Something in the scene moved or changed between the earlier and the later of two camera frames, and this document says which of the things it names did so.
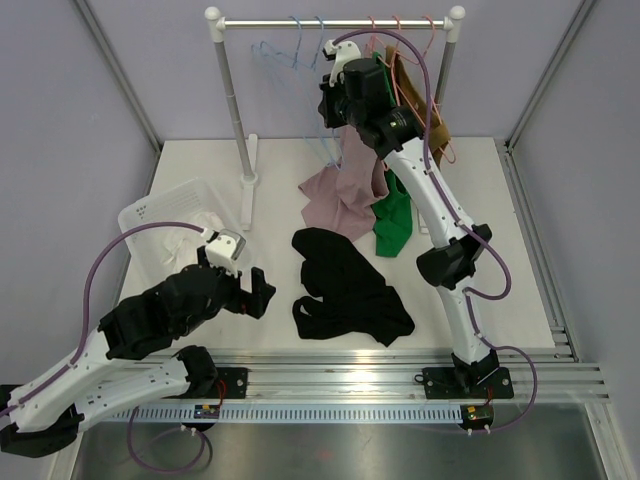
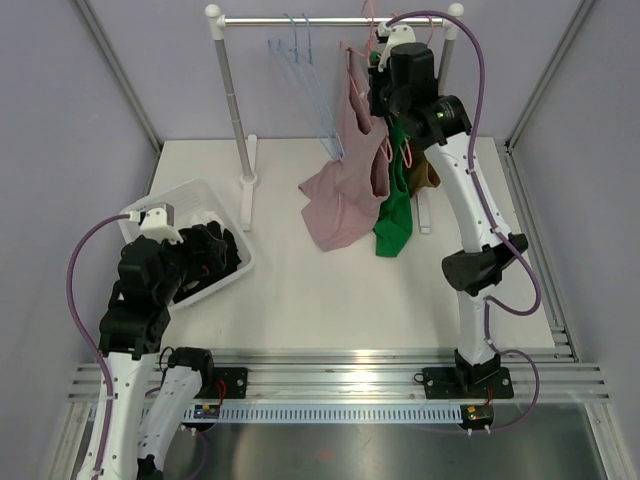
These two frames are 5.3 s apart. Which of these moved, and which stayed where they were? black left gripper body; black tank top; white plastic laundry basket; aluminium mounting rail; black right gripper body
Moved: black tank top; black left gripper body; black right gripper body
Stayed: aluminium mounting rail; white plastic laundry basket
